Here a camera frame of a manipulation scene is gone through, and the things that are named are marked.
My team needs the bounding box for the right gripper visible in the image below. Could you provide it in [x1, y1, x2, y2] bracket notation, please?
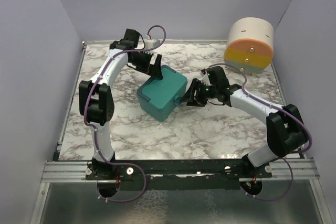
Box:
[180, 79, 218, 107]

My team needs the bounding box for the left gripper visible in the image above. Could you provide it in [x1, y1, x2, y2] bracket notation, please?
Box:
[129, 49, 163, 79]

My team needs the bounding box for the teal medicine kit box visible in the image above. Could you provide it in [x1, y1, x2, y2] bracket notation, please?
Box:
[136, 65, 187, 122]

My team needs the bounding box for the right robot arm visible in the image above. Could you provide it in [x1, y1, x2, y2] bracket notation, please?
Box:
[180, 64, 310, 177]

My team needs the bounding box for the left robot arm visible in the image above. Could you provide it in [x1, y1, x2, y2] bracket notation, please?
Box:
[78, 25, 166, 179]

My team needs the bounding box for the round pastel drawer cabinet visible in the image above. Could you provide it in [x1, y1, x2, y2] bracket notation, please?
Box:
[224, 17, 274, 74]

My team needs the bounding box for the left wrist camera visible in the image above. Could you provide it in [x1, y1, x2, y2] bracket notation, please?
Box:
[144, 39, 161, 52]

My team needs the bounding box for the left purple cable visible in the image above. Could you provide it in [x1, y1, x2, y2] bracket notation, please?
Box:
[84, 25, 167, 204]

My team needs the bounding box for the purple cable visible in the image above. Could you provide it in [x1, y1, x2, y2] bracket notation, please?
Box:
[84, 25, 167, 204]
[207, 63, 313, 201]

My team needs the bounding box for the black mounting rail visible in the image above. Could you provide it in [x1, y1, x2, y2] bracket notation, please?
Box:
[86, 159, 272, 191]

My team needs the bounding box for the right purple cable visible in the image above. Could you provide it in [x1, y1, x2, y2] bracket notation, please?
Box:
[207, 63, 313, 201]

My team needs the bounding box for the aluminium frame rail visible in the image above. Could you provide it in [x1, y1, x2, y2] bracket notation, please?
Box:
[41, 158, 320, 183]

